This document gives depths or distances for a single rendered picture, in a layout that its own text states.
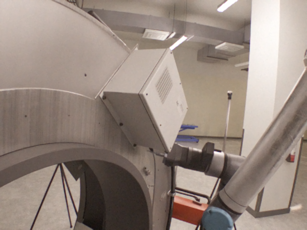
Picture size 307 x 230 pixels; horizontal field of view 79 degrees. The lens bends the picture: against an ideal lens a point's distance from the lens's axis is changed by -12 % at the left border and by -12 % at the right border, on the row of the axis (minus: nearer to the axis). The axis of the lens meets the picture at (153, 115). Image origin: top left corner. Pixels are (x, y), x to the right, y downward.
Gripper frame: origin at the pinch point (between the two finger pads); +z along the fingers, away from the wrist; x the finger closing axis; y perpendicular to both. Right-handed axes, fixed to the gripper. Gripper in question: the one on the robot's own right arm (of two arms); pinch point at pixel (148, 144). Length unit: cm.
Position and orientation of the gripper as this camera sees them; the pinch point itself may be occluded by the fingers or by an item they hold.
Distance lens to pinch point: 68.8
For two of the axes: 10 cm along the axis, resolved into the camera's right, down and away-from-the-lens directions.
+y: -1.1, 6.1, 7.8
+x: 2.1, -7.6, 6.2
